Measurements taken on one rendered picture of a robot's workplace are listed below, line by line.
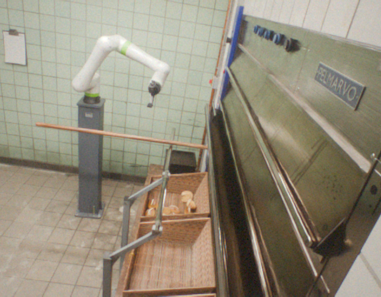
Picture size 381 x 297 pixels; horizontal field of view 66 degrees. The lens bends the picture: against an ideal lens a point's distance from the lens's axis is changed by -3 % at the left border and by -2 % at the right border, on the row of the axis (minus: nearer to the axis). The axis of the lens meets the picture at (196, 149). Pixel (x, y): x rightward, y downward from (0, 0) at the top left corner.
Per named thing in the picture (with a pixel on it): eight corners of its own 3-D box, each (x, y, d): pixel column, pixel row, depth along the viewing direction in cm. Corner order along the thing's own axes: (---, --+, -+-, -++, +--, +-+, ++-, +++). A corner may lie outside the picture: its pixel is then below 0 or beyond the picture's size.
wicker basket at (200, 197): (203, 197, 266) (208, 171, 254) (204, 243, 216) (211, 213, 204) (148, 190, 263) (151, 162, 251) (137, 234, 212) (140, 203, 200)
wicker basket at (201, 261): (204, 246, 213) (212, 216, 201) (207, 320, 162) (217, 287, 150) (136, 238, 209) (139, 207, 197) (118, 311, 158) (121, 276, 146)
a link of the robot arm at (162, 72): (130, 56, 239) (123, 57, 229) (135, 43, 235) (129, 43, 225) (168, 79, 238) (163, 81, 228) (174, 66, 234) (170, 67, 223)
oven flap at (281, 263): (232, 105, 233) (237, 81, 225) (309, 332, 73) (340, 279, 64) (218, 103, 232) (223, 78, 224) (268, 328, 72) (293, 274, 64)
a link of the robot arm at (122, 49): (103, 46, 230) (108, 32, 224) (112, 45, 241) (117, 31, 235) (122, 58, 229) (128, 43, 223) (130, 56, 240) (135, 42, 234)
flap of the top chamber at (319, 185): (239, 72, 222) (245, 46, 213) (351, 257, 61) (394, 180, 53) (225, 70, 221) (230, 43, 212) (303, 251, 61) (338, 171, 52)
